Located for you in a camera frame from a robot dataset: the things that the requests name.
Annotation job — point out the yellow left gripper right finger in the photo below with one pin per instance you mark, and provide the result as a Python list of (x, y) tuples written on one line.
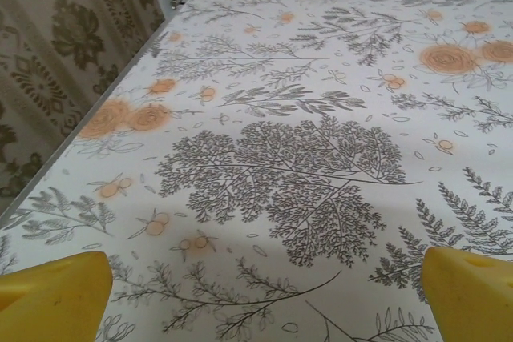
[(473, 302)]

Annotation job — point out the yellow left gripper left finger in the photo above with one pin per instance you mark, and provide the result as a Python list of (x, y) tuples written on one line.
[(52, 302)]

